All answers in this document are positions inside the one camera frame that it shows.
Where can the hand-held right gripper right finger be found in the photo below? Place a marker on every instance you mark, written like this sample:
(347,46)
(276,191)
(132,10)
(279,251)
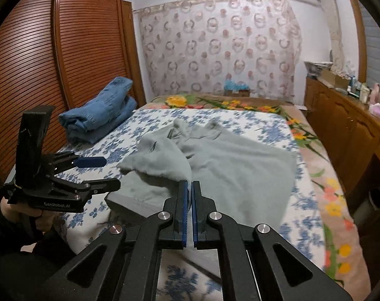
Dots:
(195,216)

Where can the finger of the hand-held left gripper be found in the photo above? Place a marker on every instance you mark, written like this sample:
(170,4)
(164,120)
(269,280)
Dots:
(105,185)
(89,162)

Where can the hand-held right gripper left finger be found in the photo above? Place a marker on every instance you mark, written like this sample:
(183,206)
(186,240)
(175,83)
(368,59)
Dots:
(185,214)

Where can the grey underwear garment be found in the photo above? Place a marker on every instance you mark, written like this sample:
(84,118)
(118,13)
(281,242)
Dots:
(233,169)

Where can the person's left forearm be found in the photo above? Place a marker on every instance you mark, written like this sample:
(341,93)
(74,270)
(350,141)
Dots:
(20,272)

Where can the person's left hand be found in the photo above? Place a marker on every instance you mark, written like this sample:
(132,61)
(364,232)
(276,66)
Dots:
(9,210)

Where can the folded blue jeans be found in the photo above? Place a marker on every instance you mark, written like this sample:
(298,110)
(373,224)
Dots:
(105,106)

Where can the wooden louvred wardrobe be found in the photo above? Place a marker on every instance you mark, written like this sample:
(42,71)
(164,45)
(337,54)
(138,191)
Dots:
(36,53)

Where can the blue floral bedsheet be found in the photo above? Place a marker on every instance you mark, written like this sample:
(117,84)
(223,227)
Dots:
(255,122)

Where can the small brown box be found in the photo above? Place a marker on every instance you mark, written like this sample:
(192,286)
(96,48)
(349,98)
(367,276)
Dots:
(237,93)

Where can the teal fluffy bundle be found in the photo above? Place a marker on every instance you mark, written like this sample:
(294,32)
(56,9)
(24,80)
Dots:
(235,85)

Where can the colourful floral pillow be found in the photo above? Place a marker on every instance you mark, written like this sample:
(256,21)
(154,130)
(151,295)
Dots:
(331,194)

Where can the patterned bowl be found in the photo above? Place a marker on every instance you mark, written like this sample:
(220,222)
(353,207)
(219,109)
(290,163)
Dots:
(317,68)

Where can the open cardboard box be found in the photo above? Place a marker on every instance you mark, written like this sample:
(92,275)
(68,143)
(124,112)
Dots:
(332,80)

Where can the white jar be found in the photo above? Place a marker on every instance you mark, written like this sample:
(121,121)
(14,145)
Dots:
(365,93)

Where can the pink tissue box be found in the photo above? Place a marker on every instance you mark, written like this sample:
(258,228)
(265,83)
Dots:
(376,109)

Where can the pink bottle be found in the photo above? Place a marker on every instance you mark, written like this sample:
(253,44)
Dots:
(377,91)

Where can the beige lace drape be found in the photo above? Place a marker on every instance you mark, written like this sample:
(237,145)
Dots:
(337,31)

